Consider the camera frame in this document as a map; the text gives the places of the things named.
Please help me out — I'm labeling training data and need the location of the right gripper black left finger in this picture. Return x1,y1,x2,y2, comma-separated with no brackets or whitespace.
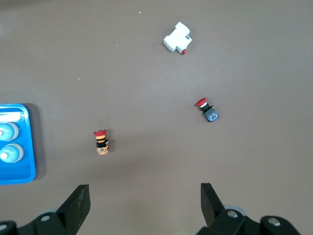
29,184,91,235

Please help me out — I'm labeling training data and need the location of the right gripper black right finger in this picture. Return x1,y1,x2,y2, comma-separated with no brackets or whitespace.
197,183,261,235

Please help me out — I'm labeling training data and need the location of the light blue call bell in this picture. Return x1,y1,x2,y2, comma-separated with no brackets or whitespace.
0,121,20,142
0,143,25,164

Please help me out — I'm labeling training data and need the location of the blue plastic tray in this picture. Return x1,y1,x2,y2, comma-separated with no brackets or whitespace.
0,103,37,186

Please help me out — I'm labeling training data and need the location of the red mushroom button black body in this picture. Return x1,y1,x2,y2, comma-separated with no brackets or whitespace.
195,97,220,123

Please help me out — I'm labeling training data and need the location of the white circuit breaker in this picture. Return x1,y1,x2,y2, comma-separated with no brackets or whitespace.
163,21,192,55

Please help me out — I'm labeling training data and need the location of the red button switch orange body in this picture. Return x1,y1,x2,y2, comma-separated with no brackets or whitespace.
93,129,110,156

